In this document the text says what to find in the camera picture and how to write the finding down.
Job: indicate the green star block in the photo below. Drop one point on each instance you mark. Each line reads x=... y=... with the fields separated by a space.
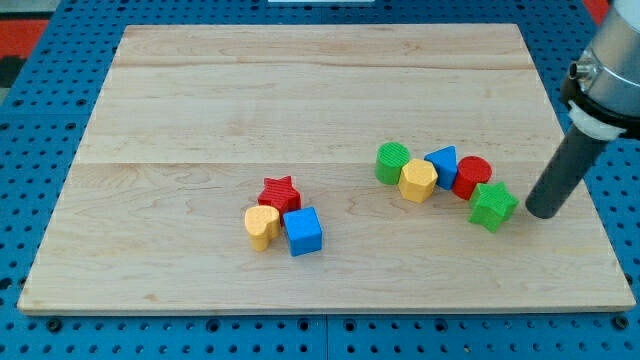
x=491 y=205

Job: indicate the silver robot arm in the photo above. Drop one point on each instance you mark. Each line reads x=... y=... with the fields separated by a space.
x=604 y=81

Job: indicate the red star block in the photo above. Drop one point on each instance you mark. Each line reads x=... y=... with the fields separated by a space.
x=280 y=194

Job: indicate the blue cube block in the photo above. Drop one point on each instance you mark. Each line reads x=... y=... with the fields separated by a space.
x=304 y=231

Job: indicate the wooden board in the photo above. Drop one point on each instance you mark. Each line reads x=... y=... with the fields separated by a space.
x=191 y=119

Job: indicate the yellow heart block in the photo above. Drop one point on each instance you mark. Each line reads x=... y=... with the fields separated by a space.
x=262 y=224

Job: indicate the green cylinder block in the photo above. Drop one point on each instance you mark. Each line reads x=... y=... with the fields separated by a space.
x=390 y=159

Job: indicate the yellow hexagon block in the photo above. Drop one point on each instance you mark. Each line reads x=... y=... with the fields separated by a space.
x=417 y=180

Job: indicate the blue triangle block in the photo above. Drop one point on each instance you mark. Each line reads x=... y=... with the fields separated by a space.
x=444 y=161

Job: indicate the red cylinder block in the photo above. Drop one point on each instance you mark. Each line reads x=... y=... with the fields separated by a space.
x=471 y=170

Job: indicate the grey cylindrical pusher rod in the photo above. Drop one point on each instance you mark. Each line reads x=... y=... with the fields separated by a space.
x=569 y=164

